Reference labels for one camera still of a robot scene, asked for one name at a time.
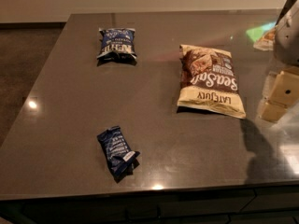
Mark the blue rxbar blueberry wrapper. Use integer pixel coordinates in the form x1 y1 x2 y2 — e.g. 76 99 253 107
97 126 140 177

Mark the snack package at table edge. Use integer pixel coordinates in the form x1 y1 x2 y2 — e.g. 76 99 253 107
253 27 276 51

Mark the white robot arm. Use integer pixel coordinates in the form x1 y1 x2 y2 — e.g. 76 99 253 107
253 0 299 122

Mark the blue kettle chip bag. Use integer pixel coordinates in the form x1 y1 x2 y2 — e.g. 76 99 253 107
97 28 137 61

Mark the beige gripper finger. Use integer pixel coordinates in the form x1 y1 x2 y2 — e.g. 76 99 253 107
269 66 299 107
258 100 287 122

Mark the brown sea salt chip bag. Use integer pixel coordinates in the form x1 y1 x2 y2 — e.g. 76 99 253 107
178 45 246 119

